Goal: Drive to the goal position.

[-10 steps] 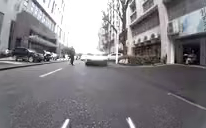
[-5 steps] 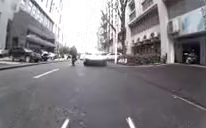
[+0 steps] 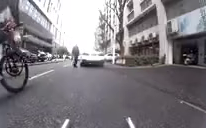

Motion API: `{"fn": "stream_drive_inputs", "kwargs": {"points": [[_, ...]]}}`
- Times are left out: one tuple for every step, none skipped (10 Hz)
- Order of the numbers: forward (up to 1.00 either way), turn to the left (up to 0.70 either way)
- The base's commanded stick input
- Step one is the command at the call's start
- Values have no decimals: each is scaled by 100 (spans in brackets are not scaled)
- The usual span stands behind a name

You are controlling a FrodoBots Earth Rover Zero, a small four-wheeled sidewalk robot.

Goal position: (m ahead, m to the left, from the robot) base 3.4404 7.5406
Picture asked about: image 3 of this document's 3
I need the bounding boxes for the bicycle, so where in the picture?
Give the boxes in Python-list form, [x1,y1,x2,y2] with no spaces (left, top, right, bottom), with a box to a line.
[0,22,30,94]

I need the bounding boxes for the grey building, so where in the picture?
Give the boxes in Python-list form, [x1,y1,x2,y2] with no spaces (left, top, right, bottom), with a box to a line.
[18,0,64,56]

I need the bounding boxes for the grey asphalt road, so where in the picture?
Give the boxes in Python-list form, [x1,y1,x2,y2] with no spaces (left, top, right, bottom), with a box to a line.
[0,59,206,128]

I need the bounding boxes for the white car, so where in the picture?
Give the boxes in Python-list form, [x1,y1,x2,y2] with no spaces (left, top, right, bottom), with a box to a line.
[79,52,106,68]
[103,52,121,63]

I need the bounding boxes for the person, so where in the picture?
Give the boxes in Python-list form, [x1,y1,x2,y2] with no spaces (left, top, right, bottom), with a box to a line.
[0,0,24,81]
[71,44,81,69]

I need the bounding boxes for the robot's own part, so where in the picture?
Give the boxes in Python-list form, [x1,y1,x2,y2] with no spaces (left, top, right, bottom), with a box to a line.
[125,116,137,128]
[60,118,71,128]

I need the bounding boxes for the row of parked cars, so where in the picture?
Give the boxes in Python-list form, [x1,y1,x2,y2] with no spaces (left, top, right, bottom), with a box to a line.
[20,48,72,64]

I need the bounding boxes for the building with shopfront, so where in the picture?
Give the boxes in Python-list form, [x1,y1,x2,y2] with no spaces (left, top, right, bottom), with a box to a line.
[161,0,206,68]

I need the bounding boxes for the green hedge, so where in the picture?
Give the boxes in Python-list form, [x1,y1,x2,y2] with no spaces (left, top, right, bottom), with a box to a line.
[124,54,166,67]

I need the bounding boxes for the row of bare trees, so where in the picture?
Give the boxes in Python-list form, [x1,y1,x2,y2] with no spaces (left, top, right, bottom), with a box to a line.
[93,0,129,56]

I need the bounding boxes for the pale pole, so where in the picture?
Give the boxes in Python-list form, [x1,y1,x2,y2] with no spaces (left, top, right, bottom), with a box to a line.
[111,28,117,65]

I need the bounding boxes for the pale building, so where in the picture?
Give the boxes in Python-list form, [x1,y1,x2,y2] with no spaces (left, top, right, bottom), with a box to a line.
[122,0,169,66]

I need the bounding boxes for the parked scooters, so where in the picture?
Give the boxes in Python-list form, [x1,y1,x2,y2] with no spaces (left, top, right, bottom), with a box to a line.
[182,52,206,69]

